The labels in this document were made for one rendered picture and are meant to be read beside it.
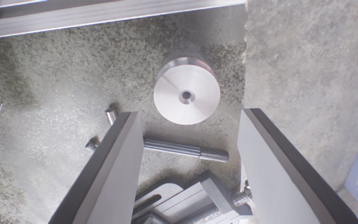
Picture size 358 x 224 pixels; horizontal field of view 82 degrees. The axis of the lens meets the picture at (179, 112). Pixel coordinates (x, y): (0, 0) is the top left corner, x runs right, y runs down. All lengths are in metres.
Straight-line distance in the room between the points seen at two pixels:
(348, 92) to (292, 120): 0.33
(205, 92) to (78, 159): 0.19
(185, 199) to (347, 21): 1.20
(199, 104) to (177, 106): 0.02
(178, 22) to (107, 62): 0.07
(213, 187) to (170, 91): 0.15
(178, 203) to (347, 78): 1.29
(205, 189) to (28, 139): 0.21
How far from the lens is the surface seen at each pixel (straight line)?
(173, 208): 0.31
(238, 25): 0.19
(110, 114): 0.22
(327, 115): 1.54
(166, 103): 0.16
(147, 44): 0.19
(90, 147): 0.25
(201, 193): 0.28
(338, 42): 1.35
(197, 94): 0.15
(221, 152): 0.24
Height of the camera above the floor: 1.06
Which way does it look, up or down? 59 degrees down
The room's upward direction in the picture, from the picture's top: 179 degrees counter-clockwise
